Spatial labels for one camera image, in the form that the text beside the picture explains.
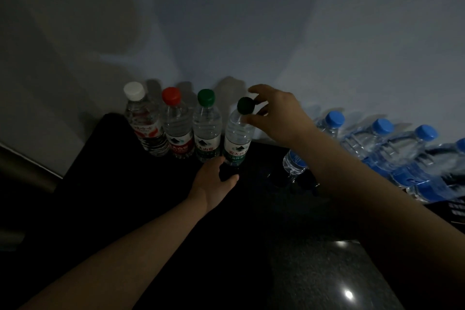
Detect person's right hand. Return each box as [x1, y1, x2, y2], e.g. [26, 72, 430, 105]
[242, 84, 317, 150]

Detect person's left hand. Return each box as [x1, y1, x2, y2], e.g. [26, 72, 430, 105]
[186, 156, 240, 214]

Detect dark green cap water bottle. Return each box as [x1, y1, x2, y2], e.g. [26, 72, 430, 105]
[218, 97, 257, 181]

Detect person's left forearm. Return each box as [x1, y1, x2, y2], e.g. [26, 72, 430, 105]
[18, 194, 208, 310]

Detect person's right forearm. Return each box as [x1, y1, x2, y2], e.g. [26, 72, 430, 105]
[291, 126, 465, 310]

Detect blue cap water bottle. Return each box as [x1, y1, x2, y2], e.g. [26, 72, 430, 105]
[340, 118, 396, 180]
[363, 124, 455, 205]
[283, 110, 346, 178]
[424, 138, 465, 192]

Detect red cap water bottle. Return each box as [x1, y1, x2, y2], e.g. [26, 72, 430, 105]
[161, 87, 195, 159]

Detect white cap water bottle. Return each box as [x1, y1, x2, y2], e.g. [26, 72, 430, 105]
[123, 82, 170, 158]

